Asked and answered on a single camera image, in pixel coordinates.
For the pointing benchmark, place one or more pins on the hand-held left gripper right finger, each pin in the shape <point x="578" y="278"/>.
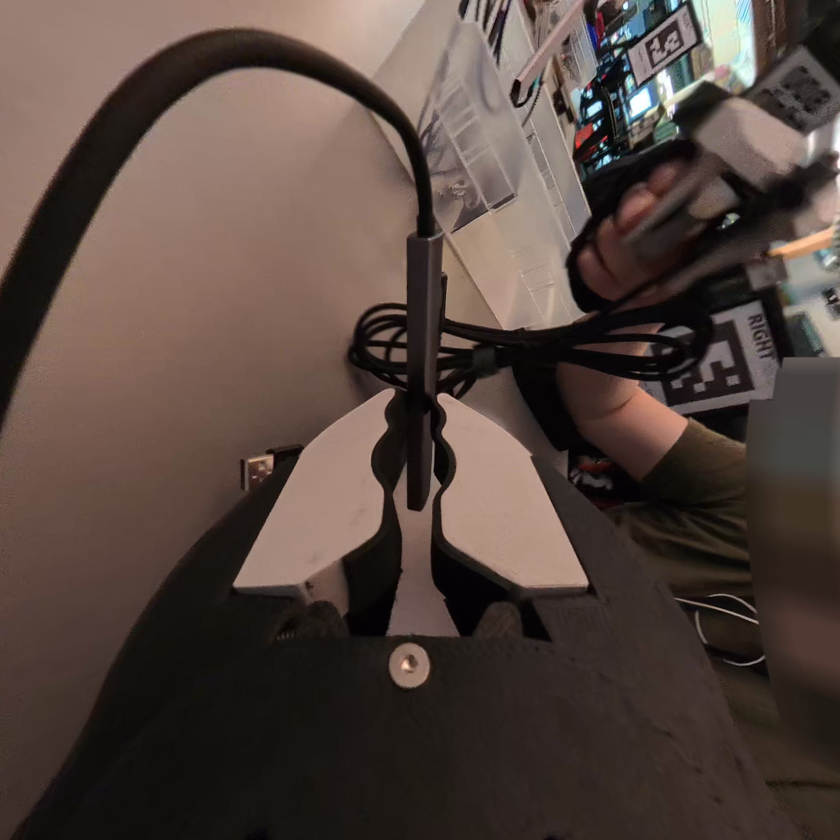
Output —
<point x="499" y="512"/>

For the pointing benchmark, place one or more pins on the clear plastic bin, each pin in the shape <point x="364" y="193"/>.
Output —
<point x="485" y="131"/>

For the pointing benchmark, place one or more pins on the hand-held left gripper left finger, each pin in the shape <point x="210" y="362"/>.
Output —
<point x="328" y="499"/>

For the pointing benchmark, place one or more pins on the person's right hand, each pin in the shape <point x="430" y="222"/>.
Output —
<point x="613" y="262"/>

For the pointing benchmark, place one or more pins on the silver USB hub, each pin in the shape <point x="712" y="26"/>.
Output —
<point x="544" y="56"/>

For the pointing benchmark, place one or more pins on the person's right forearm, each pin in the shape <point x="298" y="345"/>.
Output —
<point x="604" y="420"/>

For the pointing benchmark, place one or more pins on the olive green shirt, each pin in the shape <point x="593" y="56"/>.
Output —
<point x="695" y="525"/>

